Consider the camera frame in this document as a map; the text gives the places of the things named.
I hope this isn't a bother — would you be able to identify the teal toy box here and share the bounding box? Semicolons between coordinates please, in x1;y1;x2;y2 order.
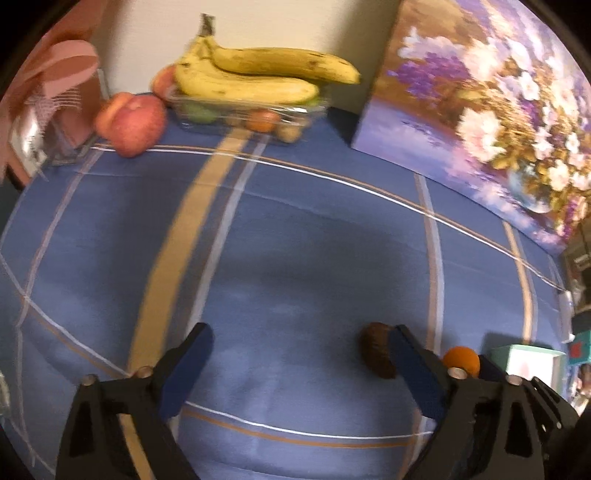
568;330;591;366

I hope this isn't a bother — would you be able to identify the clear plastic fruit container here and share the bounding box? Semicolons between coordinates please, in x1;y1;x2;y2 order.
167;88;331;145

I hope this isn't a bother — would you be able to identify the flower painting canvas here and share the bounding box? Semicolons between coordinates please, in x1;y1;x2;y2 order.
353;1;590;253

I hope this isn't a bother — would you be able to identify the red apple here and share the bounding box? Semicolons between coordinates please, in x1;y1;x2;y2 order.
109;95;167;158

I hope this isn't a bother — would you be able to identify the orange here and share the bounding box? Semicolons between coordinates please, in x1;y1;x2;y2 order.
442;346;481;378

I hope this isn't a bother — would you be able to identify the white tray green rim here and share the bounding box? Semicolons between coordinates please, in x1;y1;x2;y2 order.
490;344;567;393

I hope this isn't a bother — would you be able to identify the yellow banana bunch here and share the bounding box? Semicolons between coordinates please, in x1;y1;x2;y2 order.
174;14;361;105

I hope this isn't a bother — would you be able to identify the blue plaid tablecloth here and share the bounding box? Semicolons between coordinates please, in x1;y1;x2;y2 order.
1;111;563;479

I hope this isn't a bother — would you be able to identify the peach coloured apple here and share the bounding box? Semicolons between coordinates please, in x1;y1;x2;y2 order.
94;92;134;140

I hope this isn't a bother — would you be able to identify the white power strip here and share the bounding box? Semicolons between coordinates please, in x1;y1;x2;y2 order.
557;290;574;344

